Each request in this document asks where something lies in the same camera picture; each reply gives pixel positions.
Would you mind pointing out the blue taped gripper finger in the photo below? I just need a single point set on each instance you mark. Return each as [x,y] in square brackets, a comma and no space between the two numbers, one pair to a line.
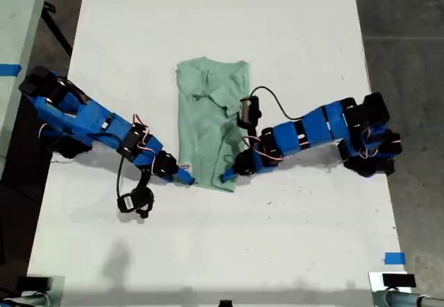
[229,176]
[184,178]

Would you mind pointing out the pale green T-shirt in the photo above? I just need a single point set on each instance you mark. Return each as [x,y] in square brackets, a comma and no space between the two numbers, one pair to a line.
[201,130]

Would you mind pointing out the blue and black robot arm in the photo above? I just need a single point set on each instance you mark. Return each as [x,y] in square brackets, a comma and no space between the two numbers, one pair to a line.
[312,130]
[93,123]

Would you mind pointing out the white flat plate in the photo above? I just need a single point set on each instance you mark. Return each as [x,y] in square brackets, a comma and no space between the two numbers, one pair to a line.
[375,281]

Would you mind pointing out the blue tape strip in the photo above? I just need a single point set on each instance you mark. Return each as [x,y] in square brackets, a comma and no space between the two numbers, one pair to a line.
[10,69]
[394,258]

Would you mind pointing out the small black box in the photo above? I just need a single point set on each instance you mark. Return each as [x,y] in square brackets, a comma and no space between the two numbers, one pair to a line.
[34,283]
[399,281]

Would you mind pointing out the black stand leg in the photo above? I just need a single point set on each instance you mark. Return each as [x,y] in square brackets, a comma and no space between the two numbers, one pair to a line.
[55,26]

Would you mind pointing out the grey blue bundle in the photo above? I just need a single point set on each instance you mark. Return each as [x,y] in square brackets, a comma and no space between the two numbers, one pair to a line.
[399,299]
[24,300]

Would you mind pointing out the pale green bench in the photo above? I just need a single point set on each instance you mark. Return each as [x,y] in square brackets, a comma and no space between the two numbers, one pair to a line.
[17,26]

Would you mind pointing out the black camera stalk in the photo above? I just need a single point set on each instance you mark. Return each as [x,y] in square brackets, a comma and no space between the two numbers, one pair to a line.
[251,132]
[144,185]

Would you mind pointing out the black and silver camera box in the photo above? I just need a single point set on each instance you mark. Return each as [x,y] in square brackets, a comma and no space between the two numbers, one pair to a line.
[249,111]

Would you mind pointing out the black camera box with label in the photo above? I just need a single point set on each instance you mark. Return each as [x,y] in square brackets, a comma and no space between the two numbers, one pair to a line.
[128,203]

